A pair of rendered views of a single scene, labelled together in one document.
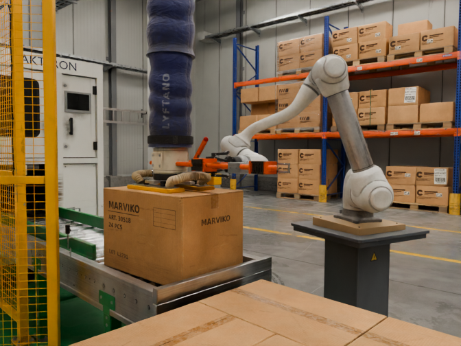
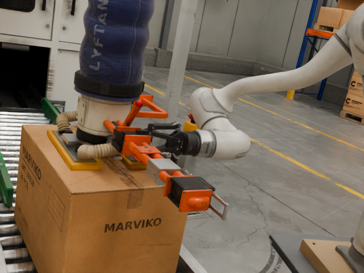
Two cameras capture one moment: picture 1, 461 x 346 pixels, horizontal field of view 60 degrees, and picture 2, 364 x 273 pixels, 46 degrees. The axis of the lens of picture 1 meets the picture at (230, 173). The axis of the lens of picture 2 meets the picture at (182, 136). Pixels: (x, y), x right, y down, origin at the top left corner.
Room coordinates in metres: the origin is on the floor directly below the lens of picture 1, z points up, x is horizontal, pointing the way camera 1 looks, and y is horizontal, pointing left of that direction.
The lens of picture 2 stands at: (0.68, -0.31, 1.46)
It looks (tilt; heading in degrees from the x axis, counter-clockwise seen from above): 16 degrees down; 14
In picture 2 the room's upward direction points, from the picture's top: 11 degrees clockwise
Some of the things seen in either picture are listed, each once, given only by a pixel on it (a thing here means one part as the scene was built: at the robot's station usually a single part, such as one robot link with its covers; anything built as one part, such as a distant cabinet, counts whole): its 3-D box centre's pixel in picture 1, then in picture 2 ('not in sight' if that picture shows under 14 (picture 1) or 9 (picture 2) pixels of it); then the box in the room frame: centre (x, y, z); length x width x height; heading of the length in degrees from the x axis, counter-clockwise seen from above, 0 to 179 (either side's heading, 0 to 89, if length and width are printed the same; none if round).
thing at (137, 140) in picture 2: (204, 165); (131, 140); (1.82, 0.12, 1.08); 0.10 x 0.08 x 0.06; 136
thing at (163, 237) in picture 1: (171, 228); (93, 203); (1.99, 0.29, 0.75); 0.60 x 0.40 x 0.40; 49
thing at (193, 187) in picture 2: (262, 167); (187, 193); (1.57, -0.13, 1.07); 0.08 x 0.07 x 0.05; 46
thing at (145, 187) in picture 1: (154, 185); (73, 144); (1.93, 0.37, 0.97); 0.34 x 0.10 x 0.05; 46
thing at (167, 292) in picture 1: (220, 277); not in sight; (1.75, 0.04, 0.58); 0.70 x 0.03 x 0.06; 136
